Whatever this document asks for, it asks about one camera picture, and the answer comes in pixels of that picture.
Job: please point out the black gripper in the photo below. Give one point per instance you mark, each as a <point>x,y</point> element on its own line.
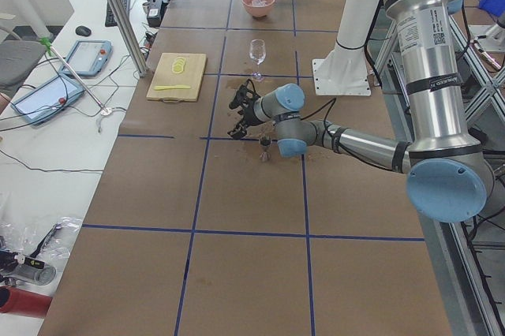
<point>248,111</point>

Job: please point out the steel double jigger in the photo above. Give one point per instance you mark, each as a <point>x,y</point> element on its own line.
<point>265,143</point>

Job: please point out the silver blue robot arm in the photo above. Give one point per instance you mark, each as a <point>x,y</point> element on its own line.
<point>447,177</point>

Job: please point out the clear ice cubes pile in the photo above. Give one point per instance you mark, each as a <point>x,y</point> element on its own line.
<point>259,3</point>

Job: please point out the clear wine glass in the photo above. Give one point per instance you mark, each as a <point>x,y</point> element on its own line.
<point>257,52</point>

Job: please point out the pink bowl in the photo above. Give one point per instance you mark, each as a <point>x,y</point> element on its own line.
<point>258,8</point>

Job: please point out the wooden cutting board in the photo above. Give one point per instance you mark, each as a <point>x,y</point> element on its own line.
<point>192,75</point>

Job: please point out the lemon slice one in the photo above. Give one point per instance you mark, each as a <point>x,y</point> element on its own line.
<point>177,70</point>

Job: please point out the lemon slice two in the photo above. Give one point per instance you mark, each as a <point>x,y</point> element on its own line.
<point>178,65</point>

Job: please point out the yellow plastic knife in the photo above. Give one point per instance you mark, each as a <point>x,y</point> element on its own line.
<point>172,87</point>

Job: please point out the metal rod green clip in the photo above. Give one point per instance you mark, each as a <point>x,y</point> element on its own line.
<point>104,110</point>

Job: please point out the far blue teach pendant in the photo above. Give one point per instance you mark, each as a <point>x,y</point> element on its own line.
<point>88,57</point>

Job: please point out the blue teach pendant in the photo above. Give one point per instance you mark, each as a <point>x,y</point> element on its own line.
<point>47,100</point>
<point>88,57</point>

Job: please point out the black computer mouse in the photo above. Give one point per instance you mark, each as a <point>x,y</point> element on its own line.
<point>83,31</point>

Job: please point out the near blue teach pendant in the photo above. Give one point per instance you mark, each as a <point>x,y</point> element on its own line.
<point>47,100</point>

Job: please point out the clear plastic bag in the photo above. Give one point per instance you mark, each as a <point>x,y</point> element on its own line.
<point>48,239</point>

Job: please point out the grey office chair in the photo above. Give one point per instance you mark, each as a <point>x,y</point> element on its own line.
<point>18,58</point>

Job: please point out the red cylinder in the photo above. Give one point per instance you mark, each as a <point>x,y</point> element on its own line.
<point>21,302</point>

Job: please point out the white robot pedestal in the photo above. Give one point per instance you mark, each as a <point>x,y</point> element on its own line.
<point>344,70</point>

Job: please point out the aluminium frame post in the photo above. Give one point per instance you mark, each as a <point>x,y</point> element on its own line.
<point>128,36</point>

